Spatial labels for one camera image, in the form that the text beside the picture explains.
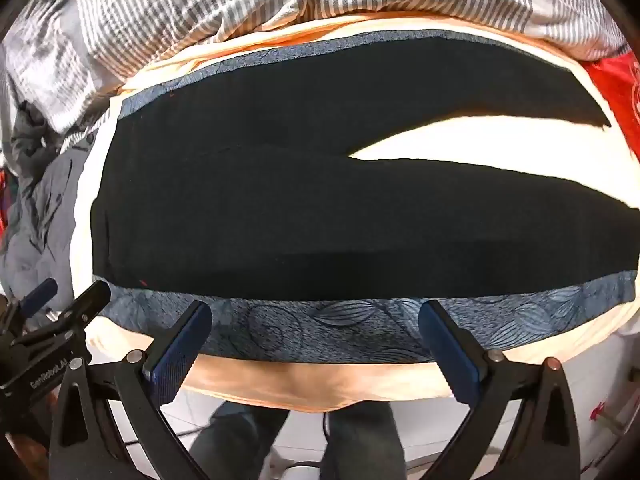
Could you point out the peach bed sheet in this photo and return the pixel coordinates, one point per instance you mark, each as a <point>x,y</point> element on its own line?
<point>450,145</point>

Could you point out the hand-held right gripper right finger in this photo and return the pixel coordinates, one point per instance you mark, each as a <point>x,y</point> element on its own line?
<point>450,355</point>

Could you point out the grey jacket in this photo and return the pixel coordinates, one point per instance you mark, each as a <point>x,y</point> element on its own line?
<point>45,200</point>

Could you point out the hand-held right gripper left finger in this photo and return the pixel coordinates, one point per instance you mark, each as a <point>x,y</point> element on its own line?
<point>180,352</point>

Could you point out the black pants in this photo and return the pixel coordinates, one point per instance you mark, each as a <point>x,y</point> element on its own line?
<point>250,210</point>

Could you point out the grey white striped duvet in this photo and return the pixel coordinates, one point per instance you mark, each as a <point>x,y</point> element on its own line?
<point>200,5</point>

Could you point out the blue leaf-patterned cloth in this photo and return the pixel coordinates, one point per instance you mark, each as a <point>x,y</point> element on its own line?
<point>325,330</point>

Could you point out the person's right leg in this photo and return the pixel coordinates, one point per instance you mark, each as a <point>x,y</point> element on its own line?
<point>365,445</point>

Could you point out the red cloth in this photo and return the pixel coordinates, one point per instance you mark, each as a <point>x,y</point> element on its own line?
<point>620,90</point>

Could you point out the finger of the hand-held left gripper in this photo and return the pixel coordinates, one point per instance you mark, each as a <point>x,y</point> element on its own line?
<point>40,295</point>
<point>90,300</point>

